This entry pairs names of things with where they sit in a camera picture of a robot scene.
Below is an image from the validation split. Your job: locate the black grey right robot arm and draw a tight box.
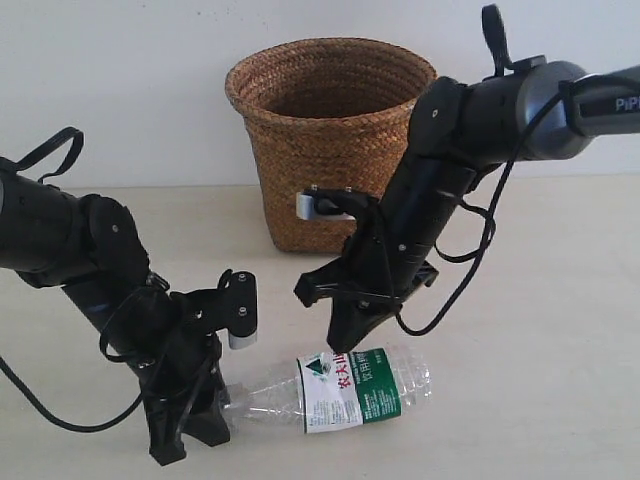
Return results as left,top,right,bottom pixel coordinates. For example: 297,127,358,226
294,58,639,353

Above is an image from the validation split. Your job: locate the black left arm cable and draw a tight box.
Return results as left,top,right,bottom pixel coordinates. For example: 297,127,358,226
0,127,221,431

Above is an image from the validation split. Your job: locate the clear plastic water bottle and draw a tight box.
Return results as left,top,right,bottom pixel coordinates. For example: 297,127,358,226
223,345,432,435

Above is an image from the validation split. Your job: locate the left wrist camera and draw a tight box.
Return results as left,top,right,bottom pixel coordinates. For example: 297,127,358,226
218,269,258,350

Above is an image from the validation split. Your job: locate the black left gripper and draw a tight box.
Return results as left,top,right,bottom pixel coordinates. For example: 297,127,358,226
130,288,230,466

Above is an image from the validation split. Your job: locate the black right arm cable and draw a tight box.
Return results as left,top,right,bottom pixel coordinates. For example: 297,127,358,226
399,4,601,336

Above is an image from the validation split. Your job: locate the brown woven wicker basket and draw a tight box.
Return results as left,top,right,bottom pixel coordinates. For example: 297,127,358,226
225,37,438,254

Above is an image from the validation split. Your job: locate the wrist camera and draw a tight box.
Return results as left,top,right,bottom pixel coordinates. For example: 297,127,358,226
218,269,258,350
295,185,370,221

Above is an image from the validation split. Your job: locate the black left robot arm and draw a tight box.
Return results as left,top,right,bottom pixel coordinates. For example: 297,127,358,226
1,160,230,465

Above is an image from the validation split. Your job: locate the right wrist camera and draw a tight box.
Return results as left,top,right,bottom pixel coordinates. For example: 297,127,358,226
295,185,370,221

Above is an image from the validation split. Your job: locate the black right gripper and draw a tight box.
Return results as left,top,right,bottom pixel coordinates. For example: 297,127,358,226
294,197,439,353

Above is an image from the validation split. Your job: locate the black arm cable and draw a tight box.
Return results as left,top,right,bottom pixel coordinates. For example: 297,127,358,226
399,4,601,336
0,127,221,431

